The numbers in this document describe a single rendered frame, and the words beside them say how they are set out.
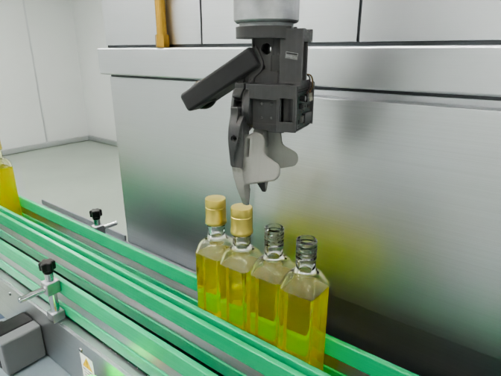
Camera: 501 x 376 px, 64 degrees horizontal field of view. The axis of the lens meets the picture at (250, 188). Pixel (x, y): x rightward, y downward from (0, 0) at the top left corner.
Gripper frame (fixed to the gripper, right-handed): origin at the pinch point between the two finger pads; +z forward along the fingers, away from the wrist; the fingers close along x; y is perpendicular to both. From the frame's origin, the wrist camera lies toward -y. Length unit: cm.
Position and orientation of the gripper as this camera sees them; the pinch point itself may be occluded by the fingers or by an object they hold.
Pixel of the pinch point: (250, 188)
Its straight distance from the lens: 53.6
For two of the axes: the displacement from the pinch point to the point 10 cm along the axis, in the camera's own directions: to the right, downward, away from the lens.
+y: 9.1, 1.3, -4.0
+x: 4.2, -3.0, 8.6
